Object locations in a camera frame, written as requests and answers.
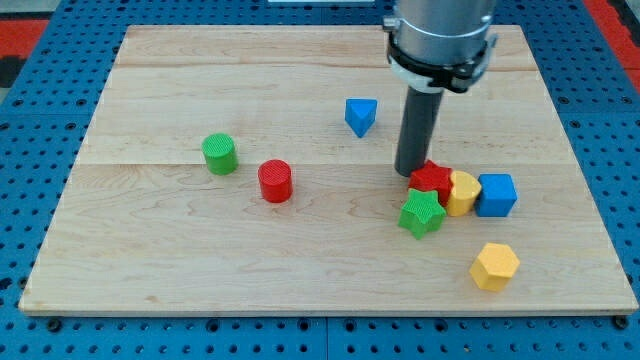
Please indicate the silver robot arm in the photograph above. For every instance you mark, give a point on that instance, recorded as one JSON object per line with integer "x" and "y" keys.
{"x": 440, "y": 44}

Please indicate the blue triangle block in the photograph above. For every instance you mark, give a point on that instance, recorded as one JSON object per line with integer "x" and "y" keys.
{"x": 360, "y": 115}

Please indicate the green star block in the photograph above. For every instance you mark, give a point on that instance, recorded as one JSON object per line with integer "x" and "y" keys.
{"x": 421, "y": 213}

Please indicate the red star block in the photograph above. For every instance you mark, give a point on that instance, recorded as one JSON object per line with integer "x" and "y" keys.
{"x": 433, "y": 177}

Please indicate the red cylinder block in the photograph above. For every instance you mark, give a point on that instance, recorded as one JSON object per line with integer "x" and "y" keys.
{"x": 275, "y": 180}

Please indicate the light wooden board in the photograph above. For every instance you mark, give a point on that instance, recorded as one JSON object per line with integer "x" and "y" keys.
{"x": 144, "y": 229}

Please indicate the green cylinder block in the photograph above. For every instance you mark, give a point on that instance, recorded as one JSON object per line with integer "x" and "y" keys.
{"x": 219, "y": 152}

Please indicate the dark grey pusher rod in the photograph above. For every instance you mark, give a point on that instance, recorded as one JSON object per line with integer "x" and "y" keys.
{"x": 418, "y": 122}

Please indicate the yellow half-round block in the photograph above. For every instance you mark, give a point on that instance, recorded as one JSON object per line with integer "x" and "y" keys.
{"x": 464, "y": 192}

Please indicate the blue cube block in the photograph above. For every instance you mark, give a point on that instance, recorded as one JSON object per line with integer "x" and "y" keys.
{"x": 497, "y": 197}

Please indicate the yellow hexagon block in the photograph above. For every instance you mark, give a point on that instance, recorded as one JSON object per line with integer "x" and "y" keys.
{"x": 494, "y": 267}

